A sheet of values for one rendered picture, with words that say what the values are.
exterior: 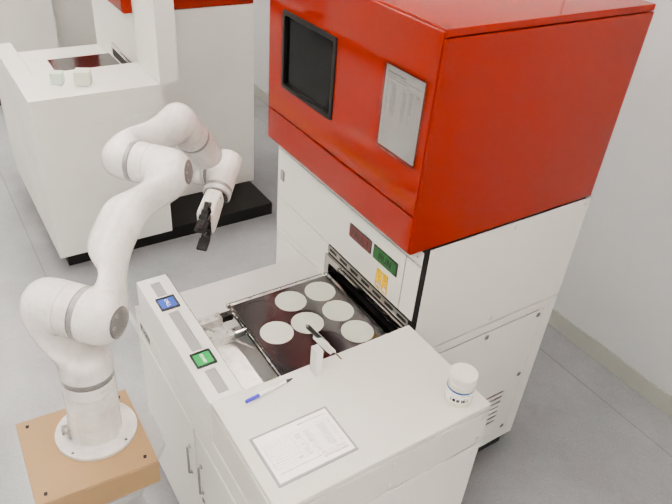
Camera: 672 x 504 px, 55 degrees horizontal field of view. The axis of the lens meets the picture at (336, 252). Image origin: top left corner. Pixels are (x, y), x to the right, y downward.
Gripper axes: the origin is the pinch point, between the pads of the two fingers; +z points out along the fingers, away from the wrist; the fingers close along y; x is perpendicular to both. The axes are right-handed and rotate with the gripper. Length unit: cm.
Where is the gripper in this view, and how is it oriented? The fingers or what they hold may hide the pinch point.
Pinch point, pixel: (201, 238)
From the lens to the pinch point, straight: 189.5
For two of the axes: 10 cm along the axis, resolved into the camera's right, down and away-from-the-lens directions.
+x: 9.8, 2.1, 0.1
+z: -1.7, 8.2, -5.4
